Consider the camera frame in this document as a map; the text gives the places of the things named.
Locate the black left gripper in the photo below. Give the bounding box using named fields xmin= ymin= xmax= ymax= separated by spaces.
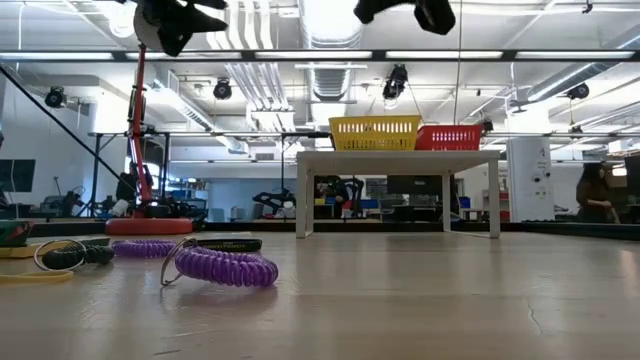
xmin=142 ymin=0 xmax=229 ymax=57

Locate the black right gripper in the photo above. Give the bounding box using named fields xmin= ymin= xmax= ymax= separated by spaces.
xmin=353 ymin=0 xmax=457 ymax=36

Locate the black marker pen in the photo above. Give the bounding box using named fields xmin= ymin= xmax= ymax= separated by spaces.
xmin=189 ymin=237 xmax=264 ymax=254

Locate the purple coil wristband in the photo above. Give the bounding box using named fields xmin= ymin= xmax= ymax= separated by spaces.
xmin=159 ymin=237 xmax=280 ymax=289
xmin=110 ymin=238 xmax=179 ymax=260

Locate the black coil wristband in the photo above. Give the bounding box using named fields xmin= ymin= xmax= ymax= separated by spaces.
xmin=33 ymin=238 xmax=116 ymax=273

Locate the red plastic basket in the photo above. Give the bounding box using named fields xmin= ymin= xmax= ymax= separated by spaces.
xmin=414 ymin=124 xmax=485 ymax=152

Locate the yellow plastic basket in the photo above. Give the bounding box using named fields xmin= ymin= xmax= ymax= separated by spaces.
xmin=328 ymin=114 xmax=423 ymax=152

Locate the white perforated metal shelf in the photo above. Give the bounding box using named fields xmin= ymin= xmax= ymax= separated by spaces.
xmin=294 ymin=149 xmax=502 ymax=240

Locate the white pillar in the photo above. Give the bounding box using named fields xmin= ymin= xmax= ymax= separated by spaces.
xmin=505 ymin=135 xmax=555 ymax=224

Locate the red lamp stand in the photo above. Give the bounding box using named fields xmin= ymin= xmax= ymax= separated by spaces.
xmin=104 ymin=0 xmax=194 ymax=236

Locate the person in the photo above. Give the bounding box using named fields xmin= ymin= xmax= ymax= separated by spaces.
xmin=574 ymin=162 xmax=621 ymax=225

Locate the dark monitor screen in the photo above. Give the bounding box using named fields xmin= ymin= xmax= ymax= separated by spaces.
xmin=0 ymin=158 xmax=37 ymax=194

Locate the yellow rubber band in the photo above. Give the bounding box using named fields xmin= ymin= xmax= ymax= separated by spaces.
xmin=0 ymin=270 xmax=75 ymax=286

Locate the silver ventilation duct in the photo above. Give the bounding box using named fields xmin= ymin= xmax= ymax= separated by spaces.
xmin=299 ymin=0 xmax=364 ymax=101

